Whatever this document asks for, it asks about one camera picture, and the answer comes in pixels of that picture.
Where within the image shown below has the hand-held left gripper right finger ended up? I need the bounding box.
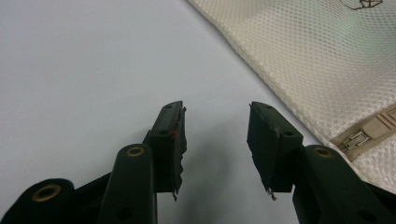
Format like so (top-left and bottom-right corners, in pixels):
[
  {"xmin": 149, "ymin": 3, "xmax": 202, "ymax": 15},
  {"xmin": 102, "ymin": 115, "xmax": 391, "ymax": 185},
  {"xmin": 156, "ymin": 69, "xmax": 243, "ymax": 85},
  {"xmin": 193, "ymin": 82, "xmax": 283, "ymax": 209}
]
[{"xmin": 247, "ymin": 101, "xmax": 304, "ymax": 202}]

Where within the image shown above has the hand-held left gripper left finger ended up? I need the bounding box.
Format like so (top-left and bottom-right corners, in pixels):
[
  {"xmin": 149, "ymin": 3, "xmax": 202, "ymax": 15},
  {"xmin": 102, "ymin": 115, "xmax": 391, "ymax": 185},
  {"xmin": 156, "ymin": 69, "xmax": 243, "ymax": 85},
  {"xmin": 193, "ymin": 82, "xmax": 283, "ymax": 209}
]
[{"xmin": 143, "ymin": 100, "xmax": 188, "ymax": 202}]

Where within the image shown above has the clear plastic zip bag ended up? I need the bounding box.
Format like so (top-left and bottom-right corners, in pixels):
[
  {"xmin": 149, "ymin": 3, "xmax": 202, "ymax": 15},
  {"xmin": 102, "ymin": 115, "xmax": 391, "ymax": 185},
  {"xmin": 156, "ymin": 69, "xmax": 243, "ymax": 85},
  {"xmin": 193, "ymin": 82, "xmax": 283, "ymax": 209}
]
[{"xmin": 186, "ymin": 0, "xmax": 396, "ymax": 195}]

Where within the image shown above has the pale blue table mat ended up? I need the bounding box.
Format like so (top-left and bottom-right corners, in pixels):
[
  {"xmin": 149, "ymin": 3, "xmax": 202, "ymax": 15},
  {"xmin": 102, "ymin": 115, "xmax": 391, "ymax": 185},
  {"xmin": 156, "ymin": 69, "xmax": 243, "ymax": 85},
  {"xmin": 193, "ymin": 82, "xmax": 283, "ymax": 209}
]
[{"xmin": 0, "ymin": 0, "xmax": 321, "ymax": 224}]

